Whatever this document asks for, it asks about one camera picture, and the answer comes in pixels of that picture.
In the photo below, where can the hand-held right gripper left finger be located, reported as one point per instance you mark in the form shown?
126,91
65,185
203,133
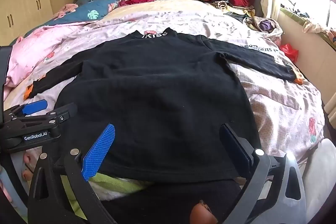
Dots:
101,150

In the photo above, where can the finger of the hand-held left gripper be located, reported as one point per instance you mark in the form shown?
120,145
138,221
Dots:
65,112
34,107

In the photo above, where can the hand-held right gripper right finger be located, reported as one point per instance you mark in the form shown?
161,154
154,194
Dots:
235,148

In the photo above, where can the black printed t-shirt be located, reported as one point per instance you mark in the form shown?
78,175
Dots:
157,95

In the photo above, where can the person's right hand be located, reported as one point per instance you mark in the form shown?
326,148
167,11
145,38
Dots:
202,214

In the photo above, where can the green cloth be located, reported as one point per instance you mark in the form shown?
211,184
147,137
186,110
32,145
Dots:
115,183

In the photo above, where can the pink strawberry printed duvet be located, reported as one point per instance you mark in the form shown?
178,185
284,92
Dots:
275,108

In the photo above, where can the dark cloth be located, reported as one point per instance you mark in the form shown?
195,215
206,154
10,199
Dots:
170,203

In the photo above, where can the teal leaf pattern pillow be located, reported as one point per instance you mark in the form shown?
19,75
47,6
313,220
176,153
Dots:
89,6

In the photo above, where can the red plastic bag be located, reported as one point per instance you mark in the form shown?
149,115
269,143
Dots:
288,52

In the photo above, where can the patterned cloth bag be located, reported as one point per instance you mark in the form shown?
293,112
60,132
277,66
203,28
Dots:
275,31

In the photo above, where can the purple cloth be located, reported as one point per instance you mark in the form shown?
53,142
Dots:
265,24

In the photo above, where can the red and cream pillow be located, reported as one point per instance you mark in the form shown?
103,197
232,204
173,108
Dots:
139,1

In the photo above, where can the floral windowsill cloth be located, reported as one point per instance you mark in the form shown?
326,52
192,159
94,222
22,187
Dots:
315,27

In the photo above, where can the beige bed blanket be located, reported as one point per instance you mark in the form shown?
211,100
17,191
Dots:
170,7

